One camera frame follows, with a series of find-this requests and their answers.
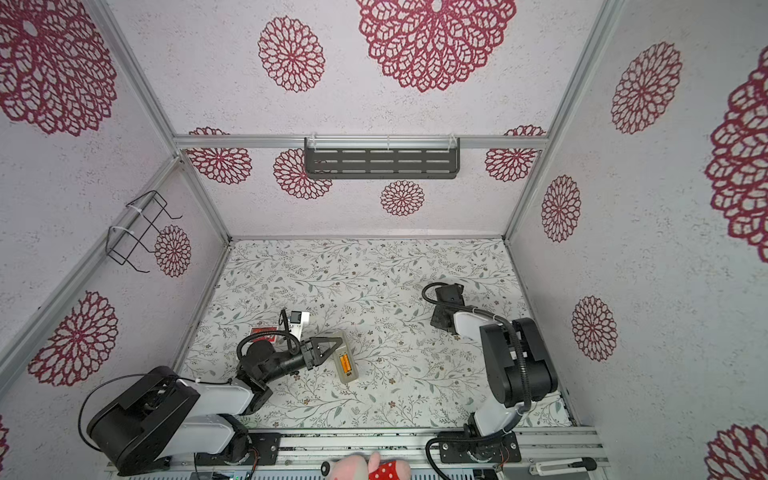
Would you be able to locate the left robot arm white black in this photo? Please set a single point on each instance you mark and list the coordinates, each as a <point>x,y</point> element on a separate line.
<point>163,415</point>

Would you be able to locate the black wire wall basket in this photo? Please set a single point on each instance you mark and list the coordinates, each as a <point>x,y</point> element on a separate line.
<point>144,211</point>

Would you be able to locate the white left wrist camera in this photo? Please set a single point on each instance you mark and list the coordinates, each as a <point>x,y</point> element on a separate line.
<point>295,322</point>

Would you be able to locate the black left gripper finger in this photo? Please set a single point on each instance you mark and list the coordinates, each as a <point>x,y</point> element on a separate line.
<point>325,351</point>
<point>326,341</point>

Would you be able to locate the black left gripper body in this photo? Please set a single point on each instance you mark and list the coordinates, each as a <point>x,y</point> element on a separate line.
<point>308,357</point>

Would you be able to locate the orange battery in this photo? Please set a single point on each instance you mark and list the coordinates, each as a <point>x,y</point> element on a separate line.
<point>346,364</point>

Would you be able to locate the beige remote control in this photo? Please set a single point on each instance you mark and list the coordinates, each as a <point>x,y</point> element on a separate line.
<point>345,349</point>

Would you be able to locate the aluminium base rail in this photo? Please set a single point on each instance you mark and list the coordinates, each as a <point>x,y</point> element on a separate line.
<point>299,454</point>

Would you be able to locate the dark metal wall shelf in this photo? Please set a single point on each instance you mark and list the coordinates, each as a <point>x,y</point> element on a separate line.
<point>382,160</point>

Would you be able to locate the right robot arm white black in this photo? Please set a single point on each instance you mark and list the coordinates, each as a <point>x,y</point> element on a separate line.
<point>518,367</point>

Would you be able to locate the red card box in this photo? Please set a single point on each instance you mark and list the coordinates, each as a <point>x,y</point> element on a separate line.
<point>268,333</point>

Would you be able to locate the pink plush toy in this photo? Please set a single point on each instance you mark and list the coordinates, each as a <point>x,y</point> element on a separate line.
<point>358,467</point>

